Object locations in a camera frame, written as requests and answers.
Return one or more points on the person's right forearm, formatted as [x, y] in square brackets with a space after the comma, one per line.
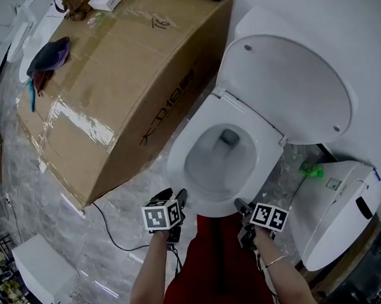
[282, 269]

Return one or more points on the green plastic object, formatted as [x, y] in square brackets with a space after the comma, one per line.
[313, 170]

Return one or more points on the person's dark red skirt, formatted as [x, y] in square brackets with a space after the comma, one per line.
[213, 256]

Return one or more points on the white toilet lid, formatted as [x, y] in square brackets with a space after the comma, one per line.
[285, 89]

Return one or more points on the dark purple cloth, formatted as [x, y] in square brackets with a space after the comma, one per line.
[50, 56]

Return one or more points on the teal tool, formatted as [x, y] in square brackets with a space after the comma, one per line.
[31, 94]

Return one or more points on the white toilet with flat lid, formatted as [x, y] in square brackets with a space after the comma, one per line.
[49, 25]

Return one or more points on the brown bag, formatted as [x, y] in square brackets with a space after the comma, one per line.
[79, 10]

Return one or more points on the white box-shaped appliance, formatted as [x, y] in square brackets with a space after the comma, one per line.
[41, 268]

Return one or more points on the person's left forearm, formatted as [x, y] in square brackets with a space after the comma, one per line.
[148, 274]

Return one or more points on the dark red cloth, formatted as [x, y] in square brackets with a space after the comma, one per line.
[41, 80]

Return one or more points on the white toilet with black slot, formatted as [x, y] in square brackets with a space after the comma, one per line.
[330, 218]

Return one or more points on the small white box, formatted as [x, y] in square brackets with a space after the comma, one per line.
[105, 3]

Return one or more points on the large brown cardboard box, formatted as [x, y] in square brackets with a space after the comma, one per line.
[128, 72]

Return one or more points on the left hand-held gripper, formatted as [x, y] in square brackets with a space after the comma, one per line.
[157, 216]

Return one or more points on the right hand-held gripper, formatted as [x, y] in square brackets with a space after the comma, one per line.
[269, 216]

